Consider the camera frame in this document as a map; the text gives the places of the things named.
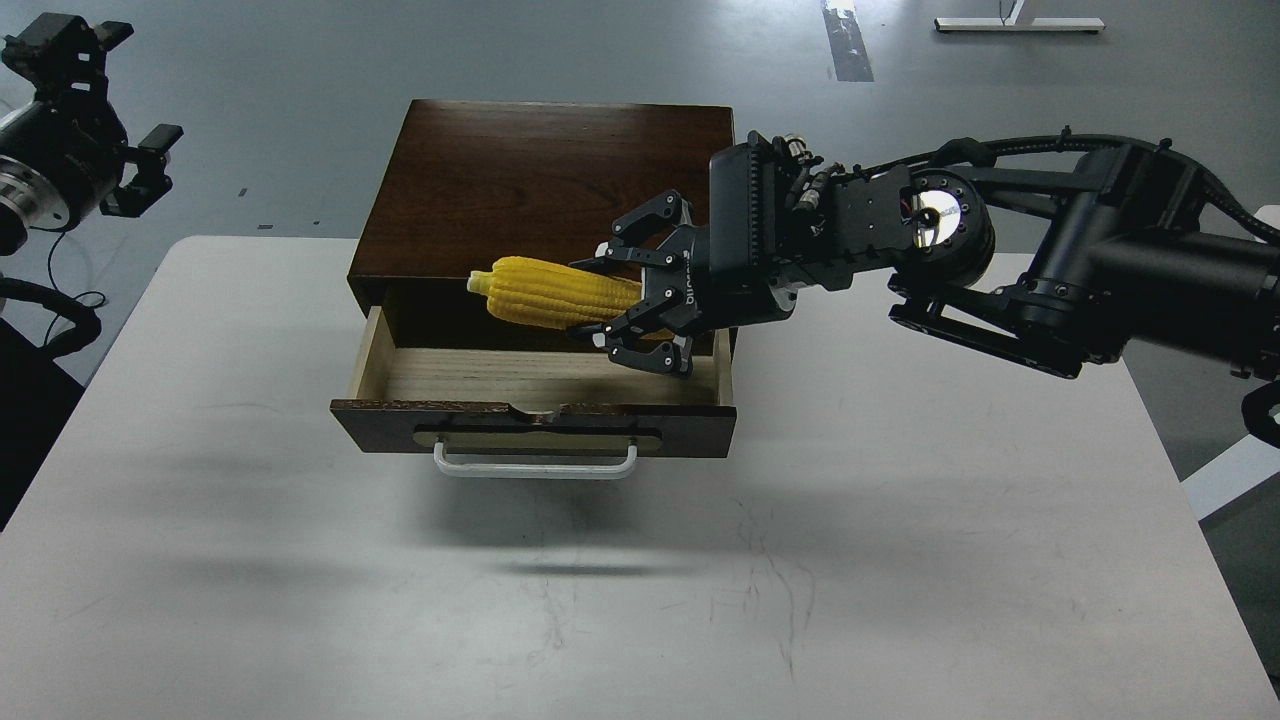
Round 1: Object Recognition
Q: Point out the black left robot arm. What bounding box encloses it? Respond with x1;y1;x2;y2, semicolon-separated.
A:
1;12;184;258

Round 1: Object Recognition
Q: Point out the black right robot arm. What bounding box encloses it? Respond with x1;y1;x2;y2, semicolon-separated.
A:
570;129;1279;445

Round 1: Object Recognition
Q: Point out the dark wooden drawer cabinet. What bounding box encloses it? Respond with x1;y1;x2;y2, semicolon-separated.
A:
347;99;735;352

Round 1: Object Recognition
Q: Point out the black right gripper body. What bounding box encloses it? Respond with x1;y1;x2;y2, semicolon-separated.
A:
669;132;829;336

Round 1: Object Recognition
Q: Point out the black floor cable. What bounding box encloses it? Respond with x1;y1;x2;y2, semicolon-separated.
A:
44;228;109;311

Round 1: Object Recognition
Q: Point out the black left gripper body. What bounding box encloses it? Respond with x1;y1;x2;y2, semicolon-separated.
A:
1;85;131;236

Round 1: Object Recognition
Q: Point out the white table leg base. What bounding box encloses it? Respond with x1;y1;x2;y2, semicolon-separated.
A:
933;1;1107;35

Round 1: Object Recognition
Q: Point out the wooden drawer with white handle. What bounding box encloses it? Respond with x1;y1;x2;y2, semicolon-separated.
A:
330;306;737;462

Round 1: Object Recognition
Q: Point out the yellow corn cob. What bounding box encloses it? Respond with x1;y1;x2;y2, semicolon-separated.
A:
466;256;643;332

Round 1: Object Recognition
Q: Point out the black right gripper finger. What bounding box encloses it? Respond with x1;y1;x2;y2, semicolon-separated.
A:
566;286;692;377
570;190;695;286

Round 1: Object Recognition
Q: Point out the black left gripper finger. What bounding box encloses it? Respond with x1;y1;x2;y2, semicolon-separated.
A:
3;13;134;101
99;123;186;218

